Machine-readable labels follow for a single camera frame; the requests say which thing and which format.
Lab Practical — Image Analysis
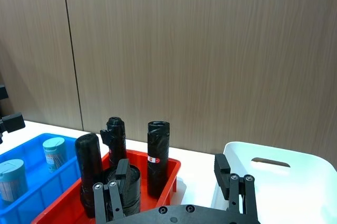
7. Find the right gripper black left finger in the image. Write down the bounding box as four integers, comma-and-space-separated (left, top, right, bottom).
92, 158, 132, 224

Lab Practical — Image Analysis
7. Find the red plastic bin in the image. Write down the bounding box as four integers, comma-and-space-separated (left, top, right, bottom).
31, 149, 182, 224

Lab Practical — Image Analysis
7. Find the black bag roll loose flap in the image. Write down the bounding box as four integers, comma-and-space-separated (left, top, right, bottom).
100, 116, 127, 168

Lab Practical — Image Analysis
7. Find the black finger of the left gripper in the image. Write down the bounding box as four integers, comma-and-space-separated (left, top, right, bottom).
0, 112, 26, 144
0, 84, 9, 101

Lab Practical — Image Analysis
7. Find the short fat black bag roll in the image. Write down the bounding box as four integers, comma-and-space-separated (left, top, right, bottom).
104, 164, 142, 221

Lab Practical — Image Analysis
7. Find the blue plastic bin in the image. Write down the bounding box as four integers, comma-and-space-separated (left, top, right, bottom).
0, 132, 85, 224

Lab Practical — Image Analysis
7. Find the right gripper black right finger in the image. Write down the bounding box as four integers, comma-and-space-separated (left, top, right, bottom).
214, 153, 257, 217

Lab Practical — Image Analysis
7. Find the teal lidded container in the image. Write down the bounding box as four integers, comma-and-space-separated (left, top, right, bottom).
42, 137, 67, 173
0, 158, 28, 202

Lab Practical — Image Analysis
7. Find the plain black bag roll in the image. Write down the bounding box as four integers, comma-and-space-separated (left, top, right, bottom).
74, 133, 104, 219

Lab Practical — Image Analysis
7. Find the black bag roll red label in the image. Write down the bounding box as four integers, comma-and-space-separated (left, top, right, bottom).
146, 120, 171, 198

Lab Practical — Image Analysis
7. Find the white plastic basket with handle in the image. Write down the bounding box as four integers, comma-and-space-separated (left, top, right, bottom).
210, 141, 337, 224

